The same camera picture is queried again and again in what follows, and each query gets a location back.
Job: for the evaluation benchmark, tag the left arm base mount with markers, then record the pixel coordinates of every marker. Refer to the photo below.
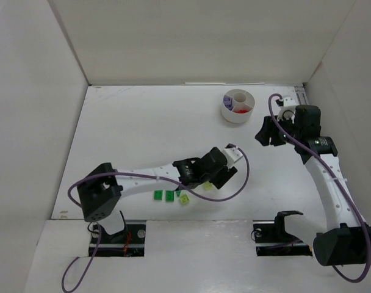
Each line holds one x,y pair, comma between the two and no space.
129,243

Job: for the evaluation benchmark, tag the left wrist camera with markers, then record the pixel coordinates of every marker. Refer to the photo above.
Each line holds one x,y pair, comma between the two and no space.
232,155

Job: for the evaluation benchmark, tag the aluminium rail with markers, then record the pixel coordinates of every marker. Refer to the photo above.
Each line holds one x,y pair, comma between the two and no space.
301,95

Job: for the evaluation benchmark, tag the white round divided container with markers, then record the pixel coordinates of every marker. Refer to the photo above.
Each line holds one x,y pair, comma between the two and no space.
241,99

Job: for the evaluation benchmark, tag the purple long lego brick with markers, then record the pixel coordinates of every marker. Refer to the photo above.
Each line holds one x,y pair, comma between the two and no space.
227,102

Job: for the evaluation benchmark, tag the lime square lego brick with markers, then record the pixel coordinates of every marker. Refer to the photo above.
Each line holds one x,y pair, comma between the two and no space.
184,199

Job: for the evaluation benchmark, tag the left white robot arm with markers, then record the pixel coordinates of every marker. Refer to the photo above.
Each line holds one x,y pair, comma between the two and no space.
100,191

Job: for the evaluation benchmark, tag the green long lego brick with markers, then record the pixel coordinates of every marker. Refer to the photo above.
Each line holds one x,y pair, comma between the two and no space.
169,196

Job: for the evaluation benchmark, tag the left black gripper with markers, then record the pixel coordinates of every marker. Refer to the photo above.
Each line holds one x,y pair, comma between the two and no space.
223,176

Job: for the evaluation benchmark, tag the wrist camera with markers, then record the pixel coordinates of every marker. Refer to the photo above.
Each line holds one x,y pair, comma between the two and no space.
287,106
232,155

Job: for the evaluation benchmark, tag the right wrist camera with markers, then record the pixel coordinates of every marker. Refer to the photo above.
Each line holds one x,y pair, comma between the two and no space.
287,106

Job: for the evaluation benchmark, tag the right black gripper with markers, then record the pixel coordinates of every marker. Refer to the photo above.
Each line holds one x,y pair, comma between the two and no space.
271,132

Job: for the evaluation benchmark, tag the green rounded lego brick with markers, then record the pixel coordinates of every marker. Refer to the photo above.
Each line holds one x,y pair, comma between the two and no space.
158,195

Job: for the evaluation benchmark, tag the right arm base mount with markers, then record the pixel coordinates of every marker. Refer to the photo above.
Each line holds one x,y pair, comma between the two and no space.
271,238

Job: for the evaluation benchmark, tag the lime small lego brick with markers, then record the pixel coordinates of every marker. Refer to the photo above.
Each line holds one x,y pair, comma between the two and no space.
208,186

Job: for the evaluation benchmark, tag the large red lego brick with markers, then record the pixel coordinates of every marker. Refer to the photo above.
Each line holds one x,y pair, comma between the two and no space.
242,111

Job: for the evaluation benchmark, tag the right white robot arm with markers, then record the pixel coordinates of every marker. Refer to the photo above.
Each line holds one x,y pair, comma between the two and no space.
346,237

